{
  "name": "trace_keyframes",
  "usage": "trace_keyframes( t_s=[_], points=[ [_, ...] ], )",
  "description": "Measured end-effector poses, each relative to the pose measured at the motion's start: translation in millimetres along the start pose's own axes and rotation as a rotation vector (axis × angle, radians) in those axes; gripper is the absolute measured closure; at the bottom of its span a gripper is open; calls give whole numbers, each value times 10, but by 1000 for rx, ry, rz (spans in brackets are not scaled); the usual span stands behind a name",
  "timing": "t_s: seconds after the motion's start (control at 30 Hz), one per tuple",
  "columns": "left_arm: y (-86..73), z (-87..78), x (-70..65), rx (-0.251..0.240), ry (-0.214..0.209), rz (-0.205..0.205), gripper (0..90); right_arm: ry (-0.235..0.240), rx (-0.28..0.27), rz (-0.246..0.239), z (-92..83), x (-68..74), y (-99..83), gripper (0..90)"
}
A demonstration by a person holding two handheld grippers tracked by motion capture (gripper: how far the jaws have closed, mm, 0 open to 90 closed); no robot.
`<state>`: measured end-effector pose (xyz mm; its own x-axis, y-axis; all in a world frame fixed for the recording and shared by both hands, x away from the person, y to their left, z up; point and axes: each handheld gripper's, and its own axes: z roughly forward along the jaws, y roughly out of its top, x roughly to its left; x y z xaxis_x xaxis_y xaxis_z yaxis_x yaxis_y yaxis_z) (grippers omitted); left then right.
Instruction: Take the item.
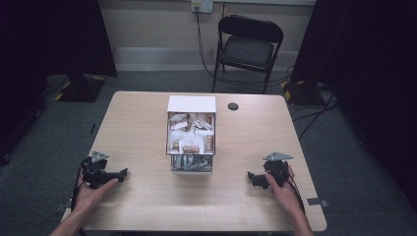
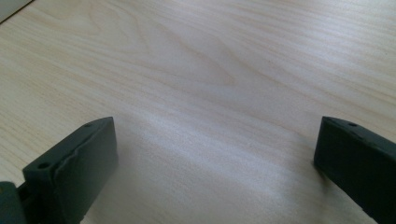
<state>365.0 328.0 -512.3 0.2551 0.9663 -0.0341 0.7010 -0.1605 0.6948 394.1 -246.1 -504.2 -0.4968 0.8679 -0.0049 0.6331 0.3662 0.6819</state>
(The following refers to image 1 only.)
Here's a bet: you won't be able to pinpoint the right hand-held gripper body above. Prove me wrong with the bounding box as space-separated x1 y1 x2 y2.
262 150 295 187

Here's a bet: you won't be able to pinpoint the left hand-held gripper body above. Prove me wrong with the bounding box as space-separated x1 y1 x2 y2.
82 150 115 190

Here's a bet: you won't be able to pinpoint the person's left hand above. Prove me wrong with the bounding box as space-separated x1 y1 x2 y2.
73 178 120 214

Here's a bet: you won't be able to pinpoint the person's right hand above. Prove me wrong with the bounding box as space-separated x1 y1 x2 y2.
264 164 305 216

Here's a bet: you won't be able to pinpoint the grey tape strip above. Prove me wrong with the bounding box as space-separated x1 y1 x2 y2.
306 197 330 207

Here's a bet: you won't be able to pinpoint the small clear drawer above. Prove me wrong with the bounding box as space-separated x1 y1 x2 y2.
169 153 214 175

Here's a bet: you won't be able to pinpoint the pile of silver packets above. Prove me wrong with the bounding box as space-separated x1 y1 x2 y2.
172 154 213 172

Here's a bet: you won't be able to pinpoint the pile of white brown packets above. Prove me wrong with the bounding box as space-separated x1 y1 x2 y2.
167 112 215 155

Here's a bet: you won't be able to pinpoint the large clear drawer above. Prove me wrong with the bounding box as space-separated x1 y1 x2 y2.
165 110 218 156

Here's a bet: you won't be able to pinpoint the black stand base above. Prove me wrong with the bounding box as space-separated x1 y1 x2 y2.
280 80 330 108
54 74 108 103

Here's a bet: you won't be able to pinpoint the white drawer cabinet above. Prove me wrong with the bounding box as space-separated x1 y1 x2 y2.
166 94 217 114

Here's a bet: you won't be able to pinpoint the black folding chair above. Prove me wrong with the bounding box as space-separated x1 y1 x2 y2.
210 14 285 95

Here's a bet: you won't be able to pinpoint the dark curtain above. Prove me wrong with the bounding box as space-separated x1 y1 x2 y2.
289 0 417 201
0 0 119 158

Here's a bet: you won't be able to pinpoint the left hand-held gripper cable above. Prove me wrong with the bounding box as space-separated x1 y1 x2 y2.
70 156 92 212

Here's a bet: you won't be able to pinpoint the hand-held gripper cable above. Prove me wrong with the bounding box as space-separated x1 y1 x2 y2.
284 172 307 214
70 156 92 212

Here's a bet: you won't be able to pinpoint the right hand-held gripper cable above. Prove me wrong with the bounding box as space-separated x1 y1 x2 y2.
284 172 307 214

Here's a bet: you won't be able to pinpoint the black floor cables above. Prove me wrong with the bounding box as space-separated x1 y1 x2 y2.
288 88 342 142

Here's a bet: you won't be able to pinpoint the white wall socket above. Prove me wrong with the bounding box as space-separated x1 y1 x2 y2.
191 0 214 15

